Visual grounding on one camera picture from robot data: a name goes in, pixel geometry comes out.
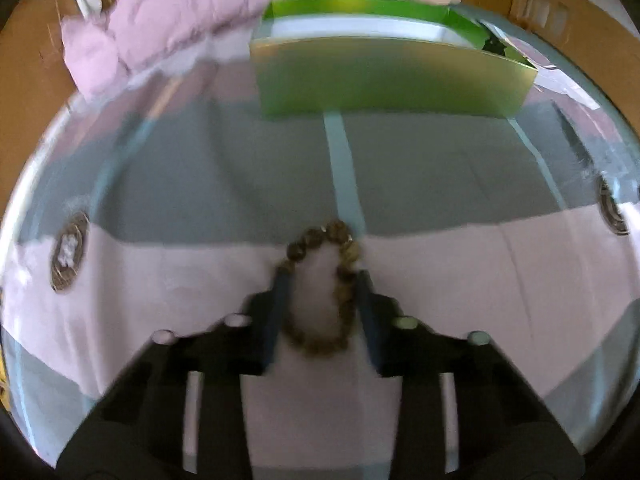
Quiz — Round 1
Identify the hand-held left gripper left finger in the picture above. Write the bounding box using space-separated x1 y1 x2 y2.
57 267 296 480

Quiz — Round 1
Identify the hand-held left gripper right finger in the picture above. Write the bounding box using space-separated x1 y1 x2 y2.
356 269 583 480

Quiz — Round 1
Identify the brown bead bracelet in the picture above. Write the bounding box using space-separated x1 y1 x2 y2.
272 219 364 359

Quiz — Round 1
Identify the green cardboard box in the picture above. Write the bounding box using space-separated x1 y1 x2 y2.
249 0 540 120

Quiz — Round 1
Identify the plaid bed sheet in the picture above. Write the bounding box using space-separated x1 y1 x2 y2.
0 0 640 480

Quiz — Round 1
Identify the small black ornament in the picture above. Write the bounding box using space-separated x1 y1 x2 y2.
477 22 531 67

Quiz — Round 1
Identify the pink quilt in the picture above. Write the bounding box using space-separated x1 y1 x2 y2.
60 0 289 102

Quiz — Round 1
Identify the wooden footboard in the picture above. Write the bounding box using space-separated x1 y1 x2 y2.
510 0 640 137

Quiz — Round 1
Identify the wooden headboard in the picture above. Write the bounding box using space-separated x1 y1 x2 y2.
0 0 123 226

